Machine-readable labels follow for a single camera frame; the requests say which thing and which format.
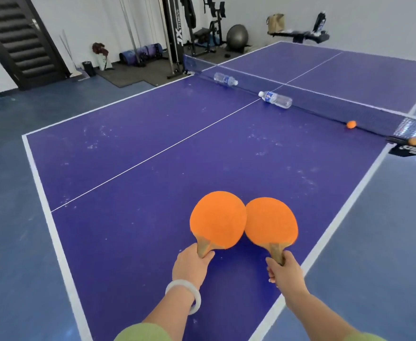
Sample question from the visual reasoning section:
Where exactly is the clear plastic water bottle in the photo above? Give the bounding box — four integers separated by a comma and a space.
258, 90, 293, 110
213, 72, 239, 87

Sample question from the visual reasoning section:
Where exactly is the grey exercise ball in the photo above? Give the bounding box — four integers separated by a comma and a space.
225, 24, 250, 53

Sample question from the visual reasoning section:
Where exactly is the black weight bench machine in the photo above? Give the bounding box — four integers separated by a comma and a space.
183, 0, 228, 57

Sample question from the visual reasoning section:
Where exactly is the dark slatted door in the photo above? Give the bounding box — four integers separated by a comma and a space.
0, 0, 70, 91

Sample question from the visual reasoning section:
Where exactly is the person's left forearm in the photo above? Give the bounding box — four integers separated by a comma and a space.
142, 291, 196, 341

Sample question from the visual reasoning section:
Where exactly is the dark floor mat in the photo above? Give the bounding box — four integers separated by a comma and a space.
96, 42, 265, 89

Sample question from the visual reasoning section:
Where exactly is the dark table tennis net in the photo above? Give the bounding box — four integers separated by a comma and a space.
183, 54, 416, 146

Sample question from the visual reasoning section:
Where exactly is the white broom and dustpan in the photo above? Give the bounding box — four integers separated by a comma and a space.
59, 30, 89, 82

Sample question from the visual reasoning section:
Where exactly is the black sit-up bench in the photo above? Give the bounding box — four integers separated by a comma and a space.
267, 30, 331, 45

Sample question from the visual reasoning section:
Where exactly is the white jade bracelet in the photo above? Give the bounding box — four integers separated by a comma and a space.
165, 279, 202, 315

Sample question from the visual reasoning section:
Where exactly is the brown paper bag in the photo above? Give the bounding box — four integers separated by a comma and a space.
266, 14, 286, 34

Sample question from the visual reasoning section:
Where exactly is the person's right hand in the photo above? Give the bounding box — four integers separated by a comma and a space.
266, 250, 308, 299

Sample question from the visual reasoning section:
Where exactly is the blue rolled exercise mat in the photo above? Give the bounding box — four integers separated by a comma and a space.
119, 49, 143, 66

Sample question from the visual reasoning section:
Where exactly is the blue table tennis table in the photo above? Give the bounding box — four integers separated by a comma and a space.
21, 40, 416, 341

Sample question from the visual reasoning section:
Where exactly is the purple rolled exercise mat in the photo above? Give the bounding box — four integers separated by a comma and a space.
140, 43, 164, 61

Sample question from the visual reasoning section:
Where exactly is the orange paddle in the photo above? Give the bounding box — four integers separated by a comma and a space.
189, 190, 248, 259
244, 197, 299, 266

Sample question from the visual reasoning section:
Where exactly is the person's right forearm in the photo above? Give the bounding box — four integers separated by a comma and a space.
282, 289, 356, 341

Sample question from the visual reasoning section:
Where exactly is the person's left hand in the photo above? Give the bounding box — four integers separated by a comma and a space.
172, 243, 216, 292

